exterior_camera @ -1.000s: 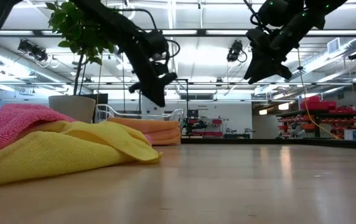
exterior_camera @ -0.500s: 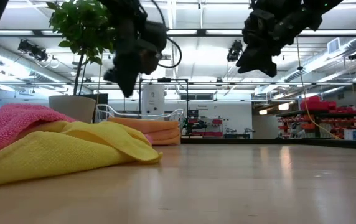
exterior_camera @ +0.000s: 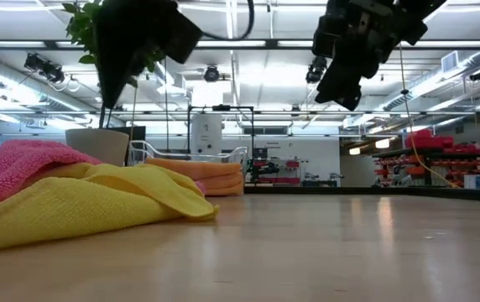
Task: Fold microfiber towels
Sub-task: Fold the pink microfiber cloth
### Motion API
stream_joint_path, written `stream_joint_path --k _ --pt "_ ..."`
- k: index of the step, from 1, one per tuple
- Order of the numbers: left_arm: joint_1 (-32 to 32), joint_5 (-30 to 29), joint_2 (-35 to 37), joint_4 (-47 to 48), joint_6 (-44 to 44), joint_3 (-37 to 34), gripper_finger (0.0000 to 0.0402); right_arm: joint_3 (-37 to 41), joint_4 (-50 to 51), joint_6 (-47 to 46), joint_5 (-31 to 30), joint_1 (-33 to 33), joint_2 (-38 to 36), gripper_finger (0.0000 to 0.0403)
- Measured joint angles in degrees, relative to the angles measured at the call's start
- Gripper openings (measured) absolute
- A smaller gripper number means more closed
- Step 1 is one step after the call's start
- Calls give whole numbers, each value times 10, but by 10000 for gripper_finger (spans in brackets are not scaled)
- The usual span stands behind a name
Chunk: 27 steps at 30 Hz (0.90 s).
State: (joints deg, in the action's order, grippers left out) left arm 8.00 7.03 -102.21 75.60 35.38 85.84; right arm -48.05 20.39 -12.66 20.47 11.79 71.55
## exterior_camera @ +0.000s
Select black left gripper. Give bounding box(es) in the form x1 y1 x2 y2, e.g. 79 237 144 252
96 0 178 109

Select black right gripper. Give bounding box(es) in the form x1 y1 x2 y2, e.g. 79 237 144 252
315 0 429 112

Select pink microfiber towel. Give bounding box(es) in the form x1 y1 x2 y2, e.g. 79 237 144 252
0 139 102 211

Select yellow microfiber towel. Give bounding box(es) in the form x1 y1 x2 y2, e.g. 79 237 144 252
0 162 220 255

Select green leafy plant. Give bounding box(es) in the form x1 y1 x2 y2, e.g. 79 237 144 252
61 0 168 129

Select white plant pot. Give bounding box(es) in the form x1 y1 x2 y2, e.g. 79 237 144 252
64 128 131 168

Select long ceiling light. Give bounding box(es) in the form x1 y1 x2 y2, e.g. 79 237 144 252
197 39 267 48
277 39 315 48

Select shelf with red bins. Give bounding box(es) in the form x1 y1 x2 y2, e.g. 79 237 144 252
372 128 480 189

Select white cylindrical appliance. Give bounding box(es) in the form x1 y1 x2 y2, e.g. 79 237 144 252
190 112 223 157

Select clear plastic bin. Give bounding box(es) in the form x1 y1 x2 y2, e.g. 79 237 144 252
128 139 249 188

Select black ceiling camera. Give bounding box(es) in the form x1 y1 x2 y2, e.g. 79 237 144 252
305 56 328 84
23 53 65 84
203 65 221 83

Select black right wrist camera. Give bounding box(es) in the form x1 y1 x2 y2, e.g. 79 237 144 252
311 16 339 59

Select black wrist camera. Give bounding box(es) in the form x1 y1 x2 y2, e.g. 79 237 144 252
164 7 204 65
311 16 339 59

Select yellow hanging cable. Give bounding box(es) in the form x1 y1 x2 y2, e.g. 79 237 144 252
397 41 462 190

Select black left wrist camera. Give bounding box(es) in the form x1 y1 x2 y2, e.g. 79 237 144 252
164 7 204 65

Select black aluminium table frame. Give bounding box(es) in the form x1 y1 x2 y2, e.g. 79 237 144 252
243 185 480 205

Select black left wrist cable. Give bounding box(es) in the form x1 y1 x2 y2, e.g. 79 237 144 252
201 0 256 42

